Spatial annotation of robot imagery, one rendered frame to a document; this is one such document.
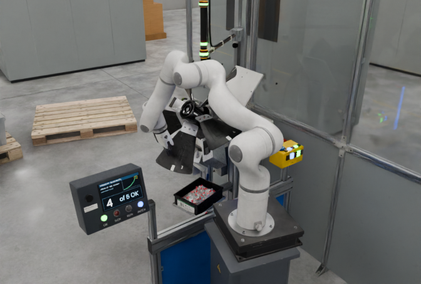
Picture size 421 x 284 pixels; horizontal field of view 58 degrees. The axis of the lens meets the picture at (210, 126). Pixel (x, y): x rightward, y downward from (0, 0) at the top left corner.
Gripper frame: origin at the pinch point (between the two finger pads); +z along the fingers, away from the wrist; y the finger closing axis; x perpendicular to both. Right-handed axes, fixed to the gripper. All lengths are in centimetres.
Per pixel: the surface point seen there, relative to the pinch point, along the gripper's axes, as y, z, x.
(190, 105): 9.6, -12.6, -25.1
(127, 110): 282, 119, -62
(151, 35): 728, 204, -317
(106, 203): -42, -27, 44
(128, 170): -38, -31, 31
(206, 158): -9.1, 11.1, -16.0
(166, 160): 4.0, 7.7, 1.5
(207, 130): -10.8, -6.6, -20.6
